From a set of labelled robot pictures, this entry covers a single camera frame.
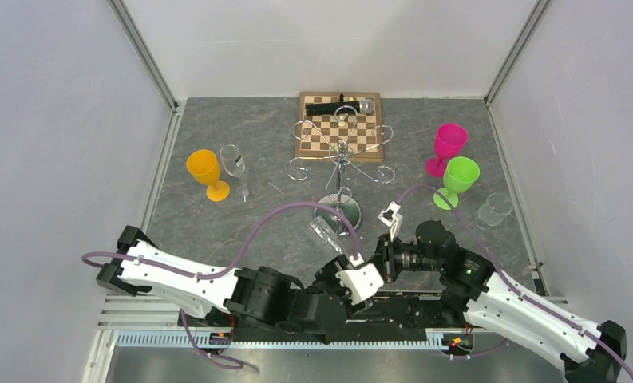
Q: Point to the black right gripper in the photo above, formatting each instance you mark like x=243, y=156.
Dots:
x=384, y=257

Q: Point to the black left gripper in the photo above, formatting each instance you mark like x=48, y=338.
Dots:
x=329, y=272

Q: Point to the clear ribbed wine glass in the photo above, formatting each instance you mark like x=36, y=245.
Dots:
x=322, y=235

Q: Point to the green plastic wine glass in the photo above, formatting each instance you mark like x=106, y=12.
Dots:
x=460, y=175

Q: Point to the chrome wine glass rack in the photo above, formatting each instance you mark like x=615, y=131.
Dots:
x=338, y=196

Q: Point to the pink plastic wine glass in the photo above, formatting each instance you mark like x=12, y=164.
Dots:
x=449, y=141

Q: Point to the orange plastic wine glass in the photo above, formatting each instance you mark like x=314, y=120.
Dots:
x=204, y=167

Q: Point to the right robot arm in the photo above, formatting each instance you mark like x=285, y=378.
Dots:
x=476, y=294

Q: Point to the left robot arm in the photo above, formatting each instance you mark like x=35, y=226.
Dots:
x=261, y=298

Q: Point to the wooden chess board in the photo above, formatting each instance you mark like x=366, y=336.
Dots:
x=317, y=137

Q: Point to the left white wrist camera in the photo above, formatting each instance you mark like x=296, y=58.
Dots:
x=360, y=278

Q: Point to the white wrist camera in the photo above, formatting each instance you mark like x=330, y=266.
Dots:
x=360, y=278
x=391, y=217

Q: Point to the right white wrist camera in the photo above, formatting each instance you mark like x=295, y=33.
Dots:
x=391, y=217

